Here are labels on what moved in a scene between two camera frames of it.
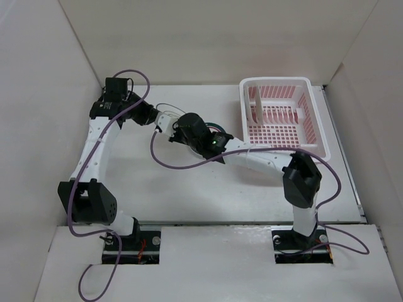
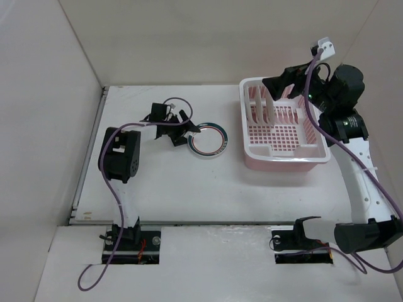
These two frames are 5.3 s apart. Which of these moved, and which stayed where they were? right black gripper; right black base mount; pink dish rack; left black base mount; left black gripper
Moved: right black gripper; left black gripper
Stayed: pink dish rack; right black base mount; left black base mount
